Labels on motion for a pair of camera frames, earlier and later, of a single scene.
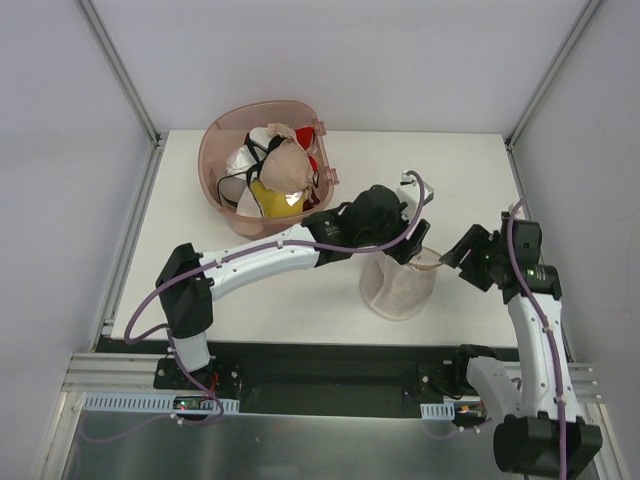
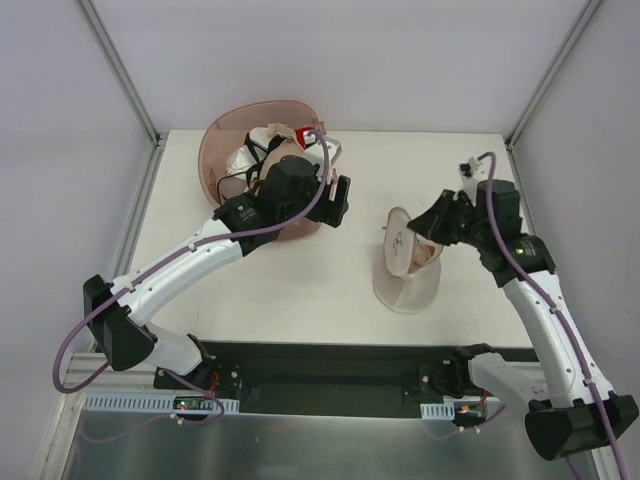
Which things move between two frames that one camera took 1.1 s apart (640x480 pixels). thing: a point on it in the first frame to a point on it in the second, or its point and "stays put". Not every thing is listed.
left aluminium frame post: (98, 29) stays put
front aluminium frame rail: (115, 373) stays put
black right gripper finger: (472, 241) to (443, 222)
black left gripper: (409, 242) to (333, 201)
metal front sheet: (256, 446) stays put
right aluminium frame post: (580, 25) stays put
